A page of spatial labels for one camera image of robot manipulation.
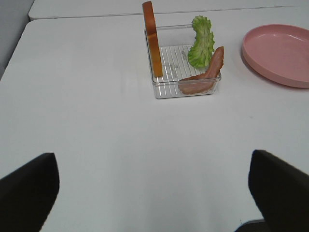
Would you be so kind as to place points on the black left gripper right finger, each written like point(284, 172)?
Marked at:
point(280, 191)

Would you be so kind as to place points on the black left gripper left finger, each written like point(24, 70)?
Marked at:
point(28, 194)

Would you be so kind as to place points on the bacon strip container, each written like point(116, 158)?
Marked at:
point(205, 77)

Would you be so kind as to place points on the green lettuce leaf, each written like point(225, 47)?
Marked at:
point(200, 53)

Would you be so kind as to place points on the bread slice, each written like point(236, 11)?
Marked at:
point(152, 38)

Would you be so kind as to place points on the pink round plate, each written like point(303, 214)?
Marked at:
point(280, 53)

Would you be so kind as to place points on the clear plastic left container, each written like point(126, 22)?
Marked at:
point(174, 44)

